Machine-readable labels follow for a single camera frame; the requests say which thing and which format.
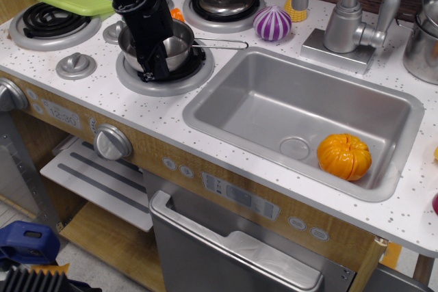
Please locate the green plastic cutting board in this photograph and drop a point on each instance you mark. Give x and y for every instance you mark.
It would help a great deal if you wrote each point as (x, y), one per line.
(83, 7)

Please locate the purple toy right edge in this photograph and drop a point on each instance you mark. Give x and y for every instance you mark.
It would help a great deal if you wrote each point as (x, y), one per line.
(435, 203)

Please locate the silver dishwasher door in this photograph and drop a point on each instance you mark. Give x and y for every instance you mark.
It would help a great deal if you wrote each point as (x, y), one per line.
(197, 257)

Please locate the steel pot lid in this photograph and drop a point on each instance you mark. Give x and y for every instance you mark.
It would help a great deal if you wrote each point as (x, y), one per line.
(225, 7)

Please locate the front right black stove burner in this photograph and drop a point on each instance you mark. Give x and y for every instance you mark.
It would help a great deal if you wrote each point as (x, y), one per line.
(191, 75)

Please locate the black ribbed object bottom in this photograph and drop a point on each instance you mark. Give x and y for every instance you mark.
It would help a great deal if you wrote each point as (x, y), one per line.
(20, 280)

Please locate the black stove burner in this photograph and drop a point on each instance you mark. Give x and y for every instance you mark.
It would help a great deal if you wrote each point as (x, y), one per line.
(43, 27)
(191, 75)

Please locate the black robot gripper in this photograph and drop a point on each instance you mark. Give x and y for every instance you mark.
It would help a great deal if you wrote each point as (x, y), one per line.
(150, 23)

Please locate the grey sink basin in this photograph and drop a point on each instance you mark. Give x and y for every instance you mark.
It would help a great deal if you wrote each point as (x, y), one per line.
(281, 109)

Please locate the grey stove knob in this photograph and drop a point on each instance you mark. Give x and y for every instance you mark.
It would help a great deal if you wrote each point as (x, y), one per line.
(76, 66)
(112, 32)

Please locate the small stainless steel pan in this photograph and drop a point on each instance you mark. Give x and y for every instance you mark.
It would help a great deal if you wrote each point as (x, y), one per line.
(173, 51)

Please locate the silver oven dial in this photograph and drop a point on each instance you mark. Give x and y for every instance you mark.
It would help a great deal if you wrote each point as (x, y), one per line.
(110, 143)

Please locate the purple striped toy onion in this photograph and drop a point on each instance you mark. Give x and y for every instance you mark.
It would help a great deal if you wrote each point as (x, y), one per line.
(272, 23)

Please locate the silver dial left edge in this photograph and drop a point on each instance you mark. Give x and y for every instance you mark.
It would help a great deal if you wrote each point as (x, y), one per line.
(12, 97)

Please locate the orange toy pumpkin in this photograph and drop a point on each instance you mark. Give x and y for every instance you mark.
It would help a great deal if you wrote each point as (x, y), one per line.
(344, 156)

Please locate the orange toy carrot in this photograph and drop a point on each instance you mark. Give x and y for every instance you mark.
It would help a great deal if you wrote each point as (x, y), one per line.
(177, 14)

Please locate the back right stove burner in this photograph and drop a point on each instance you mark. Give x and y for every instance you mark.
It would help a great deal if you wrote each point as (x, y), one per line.
(221, 16)

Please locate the grey stove knob front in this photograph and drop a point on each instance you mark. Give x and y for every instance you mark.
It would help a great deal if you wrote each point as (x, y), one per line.
(76, 66)

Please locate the yellow toy corn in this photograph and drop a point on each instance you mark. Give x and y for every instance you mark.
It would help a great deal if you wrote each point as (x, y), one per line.
(295, 15)

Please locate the grey stove knob middle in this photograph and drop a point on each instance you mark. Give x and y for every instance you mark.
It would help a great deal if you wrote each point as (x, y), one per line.
(112, 32)

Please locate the white oven rack shelf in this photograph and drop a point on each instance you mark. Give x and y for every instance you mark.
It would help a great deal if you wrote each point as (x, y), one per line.
(115, 186)

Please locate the silver toy faucet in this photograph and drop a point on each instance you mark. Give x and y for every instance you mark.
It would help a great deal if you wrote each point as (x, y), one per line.
(348, 42)

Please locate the blue clamp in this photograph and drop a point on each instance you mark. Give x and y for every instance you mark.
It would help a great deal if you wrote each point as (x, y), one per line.
(26, 243)

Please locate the front left black stove burner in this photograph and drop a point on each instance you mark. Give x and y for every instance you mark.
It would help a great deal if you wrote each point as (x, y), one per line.
(43, 27)

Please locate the stainless steel pot right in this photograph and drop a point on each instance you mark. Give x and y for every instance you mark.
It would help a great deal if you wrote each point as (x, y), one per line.
(420, 54)

